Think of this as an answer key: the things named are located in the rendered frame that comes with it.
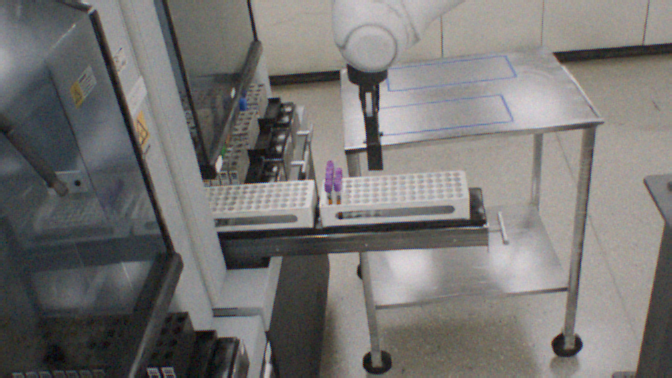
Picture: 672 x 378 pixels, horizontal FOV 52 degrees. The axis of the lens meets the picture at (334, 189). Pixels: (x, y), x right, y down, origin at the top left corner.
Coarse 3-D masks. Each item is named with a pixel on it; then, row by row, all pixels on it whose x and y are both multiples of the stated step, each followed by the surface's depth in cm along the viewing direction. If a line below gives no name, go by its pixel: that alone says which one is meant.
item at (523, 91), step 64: (448, 64) 196; (512, 64) 191; (384, 128) 170; (448, 128) 166; (512, 128) 163; (576, 128) 163; (576, 192) 176; (384, 256) 214; (448, 256) 210; (512, 256) 207; (576, 256) 185
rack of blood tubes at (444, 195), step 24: (360, 192) 141; (384, 192) 140; (408, 192) 139; (432, 192) 139; (456, 192) 137; (336, 216) 141; (360, 216) 143; (384, 216) 143; (408, 216) 138; (432, 216) 138; (456, 216) 138
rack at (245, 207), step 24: (216, 192) 147; (240, 192) 146; (264, 192) 145; (288, 192) 144; (312, 192) 143; (216, 216) 141; (240, 216) 141; (264, 216) 148; (288, 216) 147; (312, 216) 141
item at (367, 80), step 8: (352, 72) 123; (360, 72) 122; (368, 72) 122; (376, 72) 122; (384, 72) 124; (352, 80) 124; (360, 80) 123; (368, 80) 123; (376, 80) 123; (384, 80) 124; (368, 88) 124
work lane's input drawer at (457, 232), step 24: (480, 192) 146; (480, 216) 138; (240, 240) 142; (264, 240) 142; (288, 240) 142; (312, 240) 141; (336, 240) 141; (360, 240) 140; (384, 240) 140; (408, 240) 140; (432, 240) 139; (456, 240) 139; (480, 240) 138; (504, 240) 140
